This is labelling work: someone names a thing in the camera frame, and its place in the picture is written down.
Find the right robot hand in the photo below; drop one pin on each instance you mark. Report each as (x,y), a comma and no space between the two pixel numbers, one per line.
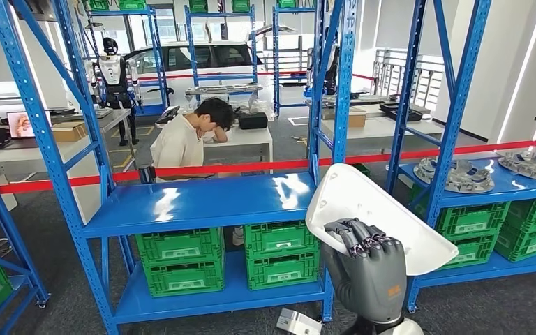
(374,282)

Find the white plastic shell part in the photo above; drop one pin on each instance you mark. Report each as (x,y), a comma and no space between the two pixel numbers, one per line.
(365,199)

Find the grey round metal part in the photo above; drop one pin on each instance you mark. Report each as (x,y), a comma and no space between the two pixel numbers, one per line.
(531,166)
(473,178)

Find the blue steel shelf rack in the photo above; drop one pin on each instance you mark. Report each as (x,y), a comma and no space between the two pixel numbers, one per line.
(203,199)
(157,110)
(21,259)
(276,69)
(527,190)
(224,77)

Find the white desk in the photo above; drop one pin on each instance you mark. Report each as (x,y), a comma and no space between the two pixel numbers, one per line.
(388,131)
(64,148)
(245,136)

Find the cardboard box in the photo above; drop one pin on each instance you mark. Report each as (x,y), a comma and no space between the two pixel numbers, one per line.
(69,131)
(360,119)

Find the steel table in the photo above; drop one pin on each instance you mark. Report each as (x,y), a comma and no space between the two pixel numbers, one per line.
(369,99)
(111,119)

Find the black hard case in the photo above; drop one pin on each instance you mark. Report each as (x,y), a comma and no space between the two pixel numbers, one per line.
(252,121)

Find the white railing fence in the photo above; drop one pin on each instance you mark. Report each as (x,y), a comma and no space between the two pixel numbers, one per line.
(416,78)

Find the humanoid robot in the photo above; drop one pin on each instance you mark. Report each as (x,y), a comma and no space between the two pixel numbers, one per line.
(332,74)
(113,74)

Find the person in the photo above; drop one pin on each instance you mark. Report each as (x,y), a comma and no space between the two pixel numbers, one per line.
(178,143)

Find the grey parts tray on stand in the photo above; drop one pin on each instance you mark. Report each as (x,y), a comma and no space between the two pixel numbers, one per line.
(224,88)

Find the black slotted tray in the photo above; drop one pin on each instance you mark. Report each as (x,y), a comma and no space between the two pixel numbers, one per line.
(167,114)

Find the white car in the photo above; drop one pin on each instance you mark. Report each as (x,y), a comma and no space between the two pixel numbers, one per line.
(212,55)

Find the open laptop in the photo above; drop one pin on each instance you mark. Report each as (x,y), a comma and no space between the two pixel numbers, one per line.
(20,125)

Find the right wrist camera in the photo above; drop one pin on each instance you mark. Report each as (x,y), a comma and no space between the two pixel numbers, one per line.
(295,323)

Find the black barrier post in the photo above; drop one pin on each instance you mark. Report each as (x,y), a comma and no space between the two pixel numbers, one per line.
(147,175)

